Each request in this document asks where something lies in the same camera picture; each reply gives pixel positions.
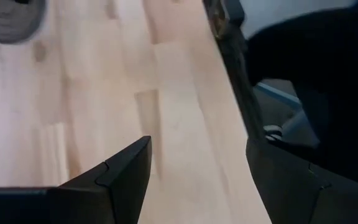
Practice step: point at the black metal table frame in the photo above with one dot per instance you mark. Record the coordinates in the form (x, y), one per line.
(238, 77)

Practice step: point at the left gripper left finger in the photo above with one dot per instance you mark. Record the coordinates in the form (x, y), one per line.
(120, 193)

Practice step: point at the dark green label can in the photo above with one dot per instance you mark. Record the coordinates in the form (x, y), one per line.
(8, 21)

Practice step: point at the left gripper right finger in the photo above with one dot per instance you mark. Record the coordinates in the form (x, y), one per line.
(291, 199)

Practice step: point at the black office chair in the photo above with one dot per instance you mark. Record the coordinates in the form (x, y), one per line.
(322, 62)

